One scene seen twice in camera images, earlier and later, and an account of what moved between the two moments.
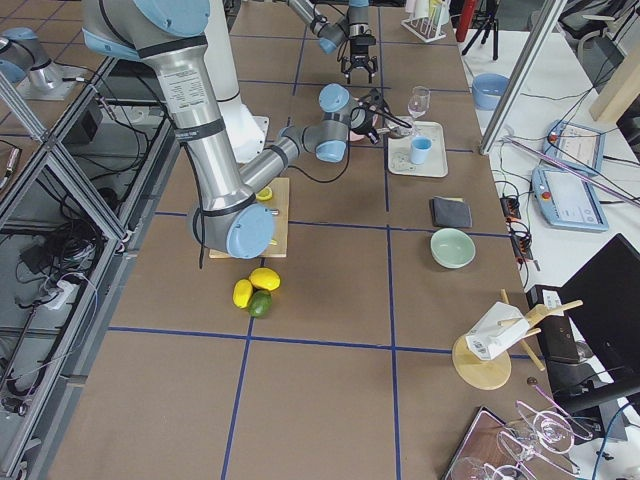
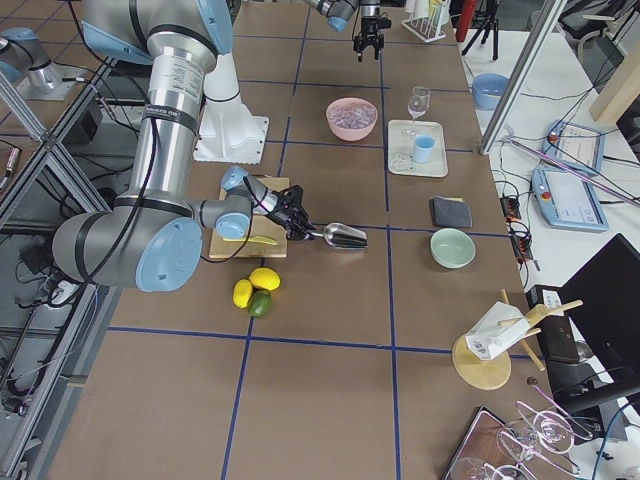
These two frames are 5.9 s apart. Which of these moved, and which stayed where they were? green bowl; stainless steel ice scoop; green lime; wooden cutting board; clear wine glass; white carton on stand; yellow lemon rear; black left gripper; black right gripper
Moved: stainless steel ice scoop; black right gripper; black left gripper
Stayed: clear wine glass; green bowl; green lime; wooden cutting board; white carton on stand; yellow lemon rear
